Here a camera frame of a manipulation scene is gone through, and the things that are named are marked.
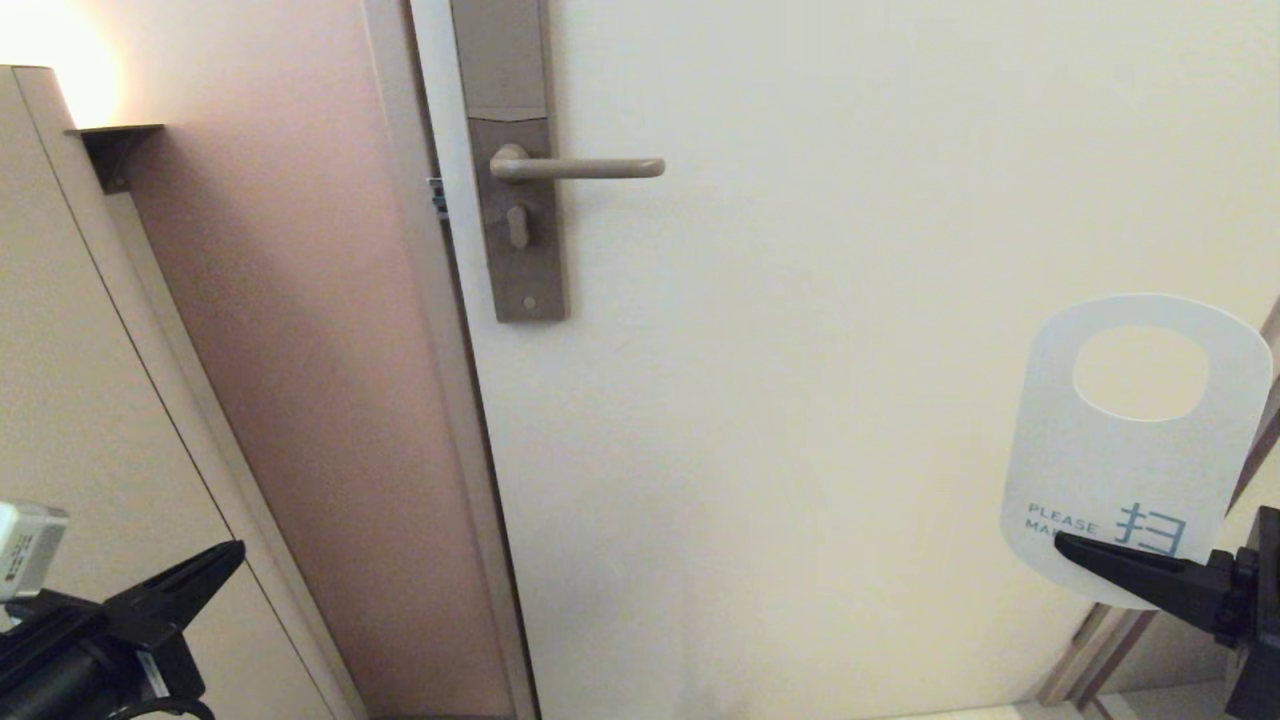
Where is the white room door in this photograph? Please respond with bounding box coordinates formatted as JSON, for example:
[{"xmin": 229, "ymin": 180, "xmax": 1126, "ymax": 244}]
[{"xmin": 410, "ymin": 0, "xmax": 1280, "ymax": 720}]

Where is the beige door frame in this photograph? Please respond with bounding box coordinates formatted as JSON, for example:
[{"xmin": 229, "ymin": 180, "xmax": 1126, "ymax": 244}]
[{"xmin": 360, "ymin": 0, "xmax": 541, "ymax": 720}]

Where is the white door hanger sign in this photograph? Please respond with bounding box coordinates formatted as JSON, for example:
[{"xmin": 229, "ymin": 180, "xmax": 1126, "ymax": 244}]
[{"xmin": 1000, "ymin": 293, "xmax": 1274, "ymax": 611}]

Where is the dark wall lamp bracket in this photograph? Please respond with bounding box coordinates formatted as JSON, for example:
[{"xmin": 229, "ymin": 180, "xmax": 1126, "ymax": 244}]
[{"xmin": 68, "ymin": 124, "xmax": 164, "ymax": 194}]

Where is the beige cabinet panel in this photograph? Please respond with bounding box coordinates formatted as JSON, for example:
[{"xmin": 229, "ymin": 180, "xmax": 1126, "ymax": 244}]
[{"xmin": 0, "ymin": 65, "xmax": 369, "ymax": 720}]

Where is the beige metal door handle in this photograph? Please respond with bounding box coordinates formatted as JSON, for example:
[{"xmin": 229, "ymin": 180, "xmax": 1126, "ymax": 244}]
[{"xmin": 489, "ymin": 145, "xmax": 666, "ymax": 182}]

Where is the brown metal lock plate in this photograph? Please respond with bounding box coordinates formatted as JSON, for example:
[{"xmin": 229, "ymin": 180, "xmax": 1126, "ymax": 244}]
[{"xmin": 449, "ymin": 0, "xmax": 568, "ymax": 323}]

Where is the black looped camera cable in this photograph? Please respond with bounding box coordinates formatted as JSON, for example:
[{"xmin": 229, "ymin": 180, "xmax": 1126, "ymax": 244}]
[{"xmin": 110, "ymin": 698, "xmax": 216, "ymax": 720}]

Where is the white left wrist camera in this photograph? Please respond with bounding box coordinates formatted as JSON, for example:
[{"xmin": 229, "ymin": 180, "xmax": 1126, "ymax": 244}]
[{"xmin": 0, "ymin": 500, "xmax": 71, "ymax": 603}]

